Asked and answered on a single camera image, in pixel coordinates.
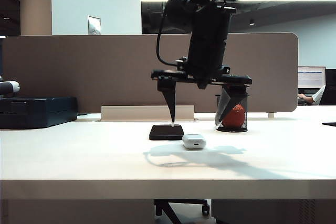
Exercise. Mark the white grey cylindrical tool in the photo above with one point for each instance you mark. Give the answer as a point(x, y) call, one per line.
point(9, 87)

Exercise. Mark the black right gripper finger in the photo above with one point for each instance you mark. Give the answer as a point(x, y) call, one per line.
point(169, 98)
point(231, 93)

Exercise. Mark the dark blue tool case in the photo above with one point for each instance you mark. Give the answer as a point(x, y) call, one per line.
point(36, 112)

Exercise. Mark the black mesh pen holder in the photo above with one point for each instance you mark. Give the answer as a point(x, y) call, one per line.
point(244, 125)

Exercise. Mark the white divider bracket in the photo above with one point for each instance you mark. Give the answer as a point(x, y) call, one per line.
point(271, 115)

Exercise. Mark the black flat mat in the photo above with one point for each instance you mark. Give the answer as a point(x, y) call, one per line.
point(329, 124)

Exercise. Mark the dark under-desk cabinet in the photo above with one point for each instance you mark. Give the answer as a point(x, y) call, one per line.
point(262, 212)

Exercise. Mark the computer monitor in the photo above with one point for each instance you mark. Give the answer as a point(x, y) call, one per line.
point(311, 77)

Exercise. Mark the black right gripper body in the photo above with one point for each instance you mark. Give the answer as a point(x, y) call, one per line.
point(207, 45)

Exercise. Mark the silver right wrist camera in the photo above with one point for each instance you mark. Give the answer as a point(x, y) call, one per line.
point(181, 64)

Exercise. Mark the orange fruit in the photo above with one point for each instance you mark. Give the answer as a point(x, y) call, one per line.
point(236, 119)

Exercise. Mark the brown desk divider panel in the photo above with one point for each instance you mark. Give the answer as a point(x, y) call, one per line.
point(78, 72)

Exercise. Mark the black office chair base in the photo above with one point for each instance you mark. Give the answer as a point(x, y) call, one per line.
point(168, 212)

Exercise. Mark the person in white shirt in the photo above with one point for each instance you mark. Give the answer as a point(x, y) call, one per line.
point(317, 96)

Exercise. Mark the black smartphone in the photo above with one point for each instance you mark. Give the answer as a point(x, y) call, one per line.
point(164, 132)

